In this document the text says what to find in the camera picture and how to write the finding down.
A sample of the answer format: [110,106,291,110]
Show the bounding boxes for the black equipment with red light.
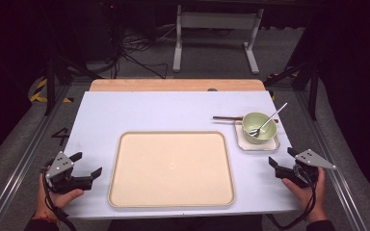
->
[85,0,124,62]

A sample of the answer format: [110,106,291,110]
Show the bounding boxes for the yellow black floor tape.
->
[28,78,75,104]

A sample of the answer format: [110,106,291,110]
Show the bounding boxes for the metal spoon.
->
[249,102,288,139]

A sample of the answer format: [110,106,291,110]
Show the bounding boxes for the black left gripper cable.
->
[41,169,78,231]

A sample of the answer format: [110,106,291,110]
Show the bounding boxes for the black tripod stand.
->
[263,57,322,121]
[42,56,104,116]

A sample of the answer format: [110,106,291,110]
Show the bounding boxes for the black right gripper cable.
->
[265,179,319,231]

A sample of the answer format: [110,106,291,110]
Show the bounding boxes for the black floor cables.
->
[117,27,177,80]

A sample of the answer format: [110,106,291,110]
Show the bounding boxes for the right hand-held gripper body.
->
[276,148,337,189]

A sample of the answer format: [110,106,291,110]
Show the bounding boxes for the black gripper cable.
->
[265,179,319,231]
[41,169,78,231]

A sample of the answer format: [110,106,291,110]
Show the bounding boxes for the person's lap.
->
[107,215,264,231]

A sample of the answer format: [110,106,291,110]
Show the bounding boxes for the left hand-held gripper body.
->
[44,151,93,194]

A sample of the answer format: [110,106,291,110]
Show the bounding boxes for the aluminium floor rail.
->
[293,90,369,231]
[0,86,72,231]

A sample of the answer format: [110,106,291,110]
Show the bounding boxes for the white metal stand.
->
[172,4,265,75]

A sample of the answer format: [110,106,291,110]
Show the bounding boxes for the green bowl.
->
[241,112,278,144]

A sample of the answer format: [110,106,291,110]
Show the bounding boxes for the wooden table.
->
[89,78,267,92]

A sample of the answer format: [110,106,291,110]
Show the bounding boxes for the white table board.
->
[63,90,301,219]

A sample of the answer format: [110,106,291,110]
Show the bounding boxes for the person's left hand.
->
[36,171,85,222]

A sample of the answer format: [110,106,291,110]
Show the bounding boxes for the white square plate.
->
[234,120,281,152]

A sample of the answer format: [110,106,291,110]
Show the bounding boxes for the beige tray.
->
[107,130,236,209]

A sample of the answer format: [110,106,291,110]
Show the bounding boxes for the person's right hand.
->
[281,167,329,223]

